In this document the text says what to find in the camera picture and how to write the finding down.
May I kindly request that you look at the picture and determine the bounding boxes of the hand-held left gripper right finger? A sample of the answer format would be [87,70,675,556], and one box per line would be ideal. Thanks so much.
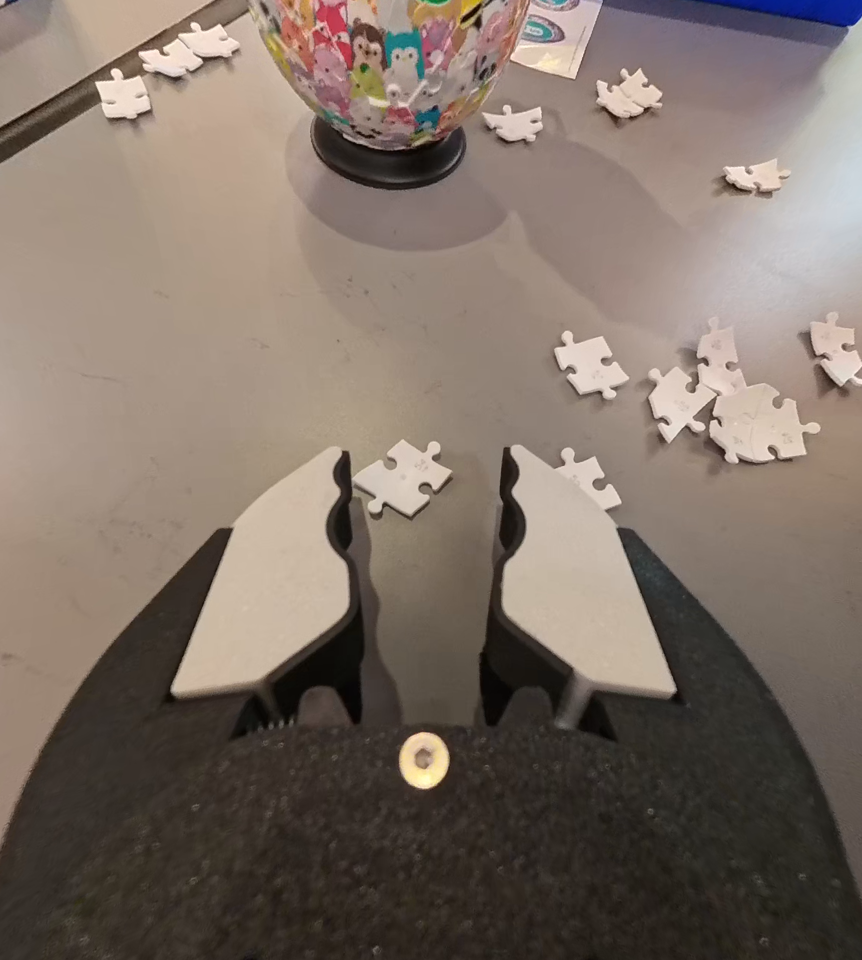
[479,444,679,706]

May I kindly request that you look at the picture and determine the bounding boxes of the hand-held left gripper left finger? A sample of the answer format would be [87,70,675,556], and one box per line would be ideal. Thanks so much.
[172,446,367,703]

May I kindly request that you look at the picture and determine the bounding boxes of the black ball stand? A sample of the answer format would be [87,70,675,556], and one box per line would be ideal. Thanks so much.
[310,117,468,192]

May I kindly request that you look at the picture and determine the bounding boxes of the colourful puzzle ball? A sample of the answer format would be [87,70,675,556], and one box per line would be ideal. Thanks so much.
[245,0,532,153]

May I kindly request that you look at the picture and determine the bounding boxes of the puzzle instruction leaflet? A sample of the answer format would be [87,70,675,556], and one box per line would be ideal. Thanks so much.
[512,0,606,81]

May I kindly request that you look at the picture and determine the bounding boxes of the blue plastic bin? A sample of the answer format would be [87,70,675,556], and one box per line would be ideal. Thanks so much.
[701,0,862,30]

